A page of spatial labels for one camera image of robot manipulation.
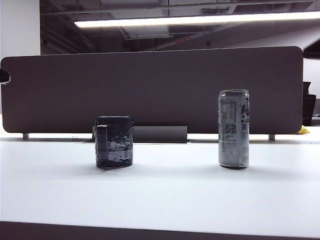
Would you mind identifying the silver printed metal can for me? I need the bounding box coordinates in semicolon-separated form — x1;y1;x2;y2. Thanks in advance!
217;89;250;169

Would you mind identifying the dark desk divider panel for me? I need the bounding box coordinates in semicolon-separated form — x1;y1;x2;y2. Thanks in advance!
0;45;304;135

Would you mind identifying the dark textured glass mug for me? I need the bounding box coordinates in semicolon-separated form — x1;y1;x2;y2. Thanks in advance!
94;115;134;170

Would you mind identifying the long ceiling light strip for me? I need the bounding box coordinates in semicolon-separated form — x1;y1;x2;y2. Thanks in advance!
73;11;320;28

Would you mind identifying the ceiling air vent grille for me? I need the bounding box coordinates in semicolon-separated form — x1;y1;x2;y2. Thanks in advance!
201;8;231;16

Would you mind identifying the black office chair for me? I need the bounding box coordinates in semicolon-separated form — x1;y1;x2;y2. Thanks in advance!
301;81;317;126

